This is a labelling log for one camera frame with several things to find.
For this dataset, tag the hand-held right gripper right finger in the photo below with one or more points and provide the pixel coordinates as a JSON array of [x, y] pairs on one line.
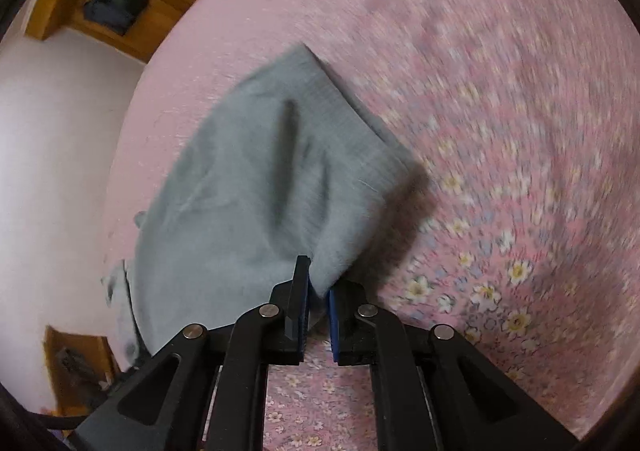
[[334, 327]]

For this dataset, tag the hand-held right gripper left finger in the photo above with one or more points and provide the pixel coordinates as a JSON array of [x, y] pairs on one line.
[[301, 327]]

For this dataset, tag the grey pants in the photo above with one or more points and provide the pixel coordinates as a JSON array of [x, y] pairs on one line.
[[240, 181]]

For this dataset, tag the wooden nightstand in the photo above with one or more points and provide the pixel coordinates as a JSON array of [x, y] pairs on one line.
[[87, 346]]

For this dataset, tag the pink floral bed sheet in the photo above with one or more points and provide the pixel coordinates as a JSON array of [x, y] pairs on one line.
[[500, 81]]

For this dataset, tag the dark bag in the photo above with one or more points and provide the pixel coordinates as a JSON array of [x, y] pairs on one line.
[[115, 6]]

